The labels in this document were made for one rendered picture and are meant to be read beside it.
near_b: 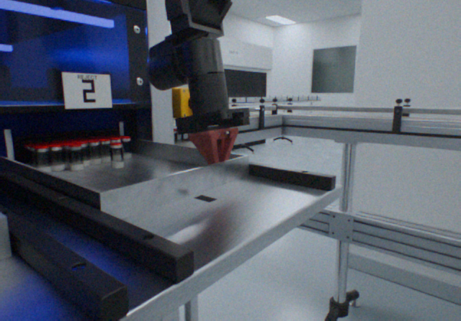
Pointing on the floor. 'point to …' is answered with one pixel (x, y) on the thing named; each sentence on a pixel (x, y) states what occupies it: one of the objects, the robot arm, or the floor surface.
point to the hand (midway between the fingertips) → (220, 171)
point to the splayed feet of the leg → (336, 310)
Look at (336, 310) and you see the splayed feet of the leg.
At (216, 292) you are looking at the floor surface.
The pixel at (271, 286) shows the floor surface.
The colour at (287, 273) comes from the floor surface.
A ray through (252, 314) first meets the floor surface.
